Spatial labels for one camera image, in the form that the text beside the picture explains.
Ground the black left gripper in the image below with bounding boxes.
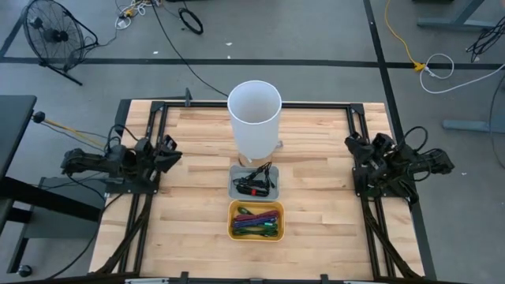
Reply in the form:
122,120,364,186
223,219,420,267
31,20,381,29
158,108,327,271
132,134,183,181

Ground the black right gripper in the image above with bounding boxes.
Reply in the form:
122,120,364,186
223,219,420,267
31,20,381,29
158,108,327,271
345,133,399,186

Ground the red braided USB cable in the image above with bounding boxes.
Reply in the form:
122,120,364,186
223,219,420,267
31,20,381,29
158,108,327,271
233,210,280,222

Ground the grey plastic tray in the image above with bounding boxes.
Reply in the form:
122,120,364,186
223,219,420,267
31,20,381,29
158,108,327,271
228,164,281,203

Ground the round wooden base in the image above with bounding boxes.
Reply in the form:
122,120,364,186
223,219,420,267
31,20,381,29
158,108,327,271
238,151,274,169

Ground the white plastic cylinder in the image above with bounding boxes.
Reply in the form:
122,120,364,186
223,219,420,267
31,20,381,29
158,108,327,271
226,80,283,160

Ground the yellow plastic bin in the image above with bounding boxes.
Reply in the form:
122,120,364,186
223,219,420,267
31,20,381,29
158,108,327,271
226,199,286,243

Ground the grey desk foot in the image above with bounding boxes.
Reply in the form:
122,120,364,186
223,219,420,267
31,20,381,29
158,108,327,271
441,118,505,134
417,0,505,32

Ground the black desk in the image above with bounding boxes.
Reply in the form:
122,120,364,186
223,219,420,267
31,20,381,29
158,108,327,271
0,94,107,277

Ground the black floor fan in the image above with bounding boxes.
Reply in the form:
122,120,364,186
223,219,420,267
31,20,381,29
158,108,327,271
21,0,99,87

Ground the white floor cable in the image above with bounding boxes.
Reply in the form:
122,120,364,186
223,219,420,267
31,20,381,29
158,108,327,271
418,53,505,95

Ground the thin black cable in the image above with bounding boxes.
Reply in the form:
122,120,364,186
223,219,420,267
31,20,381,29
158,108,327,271
232,161,276,189

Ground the yellow extension cord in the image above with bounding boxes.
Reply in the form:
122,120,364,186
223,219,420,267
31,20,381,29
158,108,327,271
384,0,428,73

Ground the black cable with red band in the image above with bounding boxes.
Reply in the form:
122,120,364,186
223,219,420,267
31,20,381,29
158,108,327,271
235,184,271,198

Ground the thin yellow cable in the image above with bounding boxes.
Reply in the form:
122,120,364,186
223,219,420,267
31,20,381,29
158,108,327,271
43,118,116,150

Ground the long black floor cable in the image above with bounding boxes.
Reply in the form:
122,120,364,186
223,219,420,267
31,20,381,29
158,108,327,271
149,0,230,99

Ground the coiled black cable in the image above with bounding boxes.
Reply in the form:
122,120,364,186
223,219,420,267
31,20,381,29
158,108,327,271
178,7,205,36

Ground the white cable tangle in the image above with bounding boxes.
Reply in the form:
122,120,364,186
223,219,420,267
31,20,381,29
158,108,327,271
114,0,163,31

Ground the black cable bundle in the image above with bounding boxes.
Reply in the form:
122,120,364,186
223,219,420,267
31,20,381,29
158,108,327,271
465,17,505,63

